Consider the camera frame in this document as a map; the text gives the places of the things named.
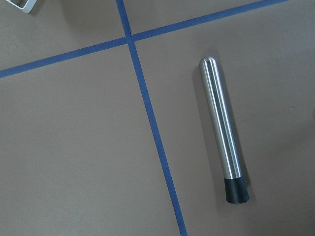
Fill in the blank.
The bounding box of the white cup rack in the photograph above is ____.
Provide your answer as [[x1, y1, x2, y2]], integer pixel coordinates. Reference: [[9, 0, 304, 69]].
[[6, 0, 37, 13]]

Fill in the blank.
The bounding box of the steel muddler black tip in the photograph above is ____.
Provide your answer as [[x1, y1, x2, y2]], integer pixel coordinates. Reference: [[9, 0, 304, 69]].
[[200, 57, 250, 204]]

